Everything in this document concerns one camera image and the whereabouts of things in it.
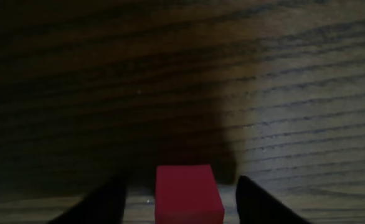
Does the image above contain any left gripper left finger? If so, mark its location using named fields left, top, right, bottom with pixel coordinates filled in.
left=47, top=176, right=128, bottom=224

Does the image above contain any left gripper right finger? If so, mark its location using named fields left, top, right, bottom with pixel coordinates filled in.
left=235, top=175, right=314, bottom=224

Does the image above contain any red cube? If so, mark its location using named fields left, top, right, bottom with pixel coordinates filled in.
left=154, top=164, right=225, bottom=224

